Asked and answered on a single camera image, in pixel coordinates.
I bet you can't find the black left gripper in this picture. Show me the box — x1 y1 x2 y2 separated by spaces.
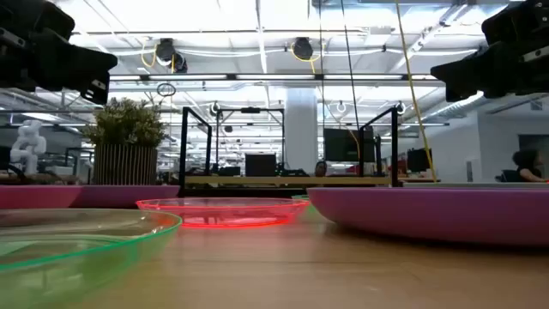
0 0 119 106

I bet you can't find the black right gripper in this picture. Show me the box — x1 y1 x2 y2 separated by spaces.
430 0 549 103

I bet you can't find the purple plastic plate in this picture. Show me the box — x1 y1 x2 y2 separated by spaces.
306 186 549 246
70 185 181 209

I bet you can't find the red transparent plastic plate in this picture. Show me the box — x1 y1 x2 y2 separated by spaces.
136 197 311 229

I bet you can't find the white robot figurine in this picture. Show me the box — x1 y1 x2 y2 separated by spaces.
9 119 47 176

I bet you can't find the potted plant striped planter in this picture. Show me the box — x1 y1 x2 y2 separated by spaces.
81 97 168 187

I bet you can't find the black office chair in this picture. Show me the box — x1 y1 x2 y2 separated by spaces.
497 169 521 184

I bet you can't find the small black monitor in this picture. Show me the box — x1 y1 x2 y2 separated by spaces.
406 148 433 173
244 153 278 178

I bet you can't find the large black monitor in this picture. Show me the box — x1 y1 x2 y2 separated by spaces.
323 127 377 163

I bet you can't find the long ceiling light bar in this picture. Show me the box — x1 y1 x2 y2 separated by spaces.
106 73 439 82

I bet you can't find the white round column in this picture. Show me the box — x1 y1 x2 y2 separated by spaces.
284 88 319 173

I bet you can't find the yellow hanging cable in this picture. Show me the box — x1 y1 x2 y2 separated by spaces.
394 0 438 184

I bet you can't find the hanging black cable loop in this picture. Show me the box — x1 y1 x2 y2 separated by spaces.
155 82 178 98

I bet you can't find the black ceiling cable reel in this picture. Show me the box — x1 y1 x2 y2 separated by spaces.
154 37 189 74
291 37 315 61

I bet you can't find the thin black hanging cable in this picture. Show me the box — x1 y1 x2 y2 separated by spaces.
317 0 326 130

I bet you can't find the black metal rig frame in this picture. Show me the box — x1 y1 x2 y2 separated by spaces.
214 106 287 173

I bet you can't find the black frame wooden shelf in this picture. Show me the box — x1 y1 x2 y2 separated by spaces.
178 106 403 198

